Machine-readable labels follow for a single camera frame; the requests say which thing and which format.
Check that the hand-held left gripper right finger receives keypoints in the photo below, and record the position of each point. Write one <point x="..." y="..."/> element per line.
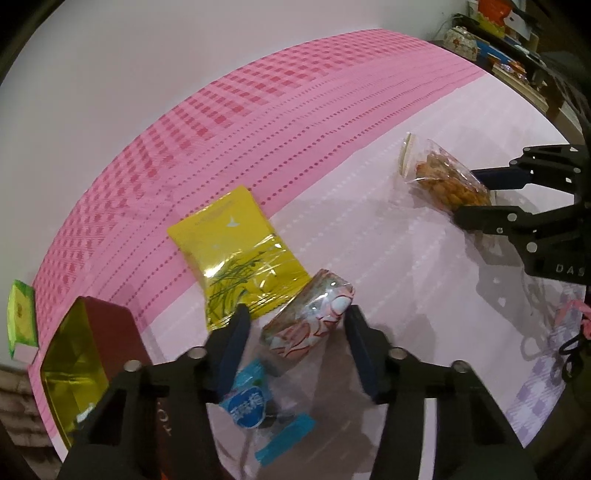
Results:
<point x="364" y="350"/>

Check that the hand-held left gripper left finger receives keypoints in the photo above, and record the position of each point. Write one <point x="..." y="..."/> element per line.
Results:
<point x="233" y="350"/>

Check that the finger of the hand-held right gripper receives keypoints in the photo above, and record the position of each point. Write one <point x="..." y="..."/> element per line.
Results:
<point x="498" y="219"/>
<point x="503" y="177"/>

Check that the clear bag of orange snacks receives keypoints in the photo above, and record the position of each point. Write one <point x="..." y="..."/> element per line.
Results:
<point x="443" y="177"/>

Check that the round pink patterned snack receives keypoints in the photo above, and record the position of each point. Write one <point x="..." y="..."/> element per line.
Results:
<point x="304" y="318"/>

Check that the red tin box gold inside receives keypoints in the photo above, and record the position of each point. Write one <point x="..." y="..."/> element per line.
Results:
<point x="74" y="364"/>

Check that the blue candy packet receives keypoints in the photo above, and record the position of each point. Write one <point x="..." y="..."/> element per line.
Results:
<point x="247" y="406"/>

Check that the yellow snack packet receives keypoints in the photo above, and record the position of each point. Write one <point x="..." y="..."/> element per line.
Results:
<point x="231" y="240"/>

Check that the floral box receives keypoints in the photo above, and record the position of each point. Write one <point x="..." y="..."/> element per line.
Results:
<point x="459" y="41"/>

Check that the pink checked tablecloth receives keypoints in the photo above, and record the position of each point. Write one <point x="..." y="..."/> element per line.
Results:
<point x="369" y="115"/>

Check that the green tissue box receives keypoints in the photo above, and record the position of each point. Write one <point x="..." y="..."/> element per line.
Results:
<point x="22" y="318"/>

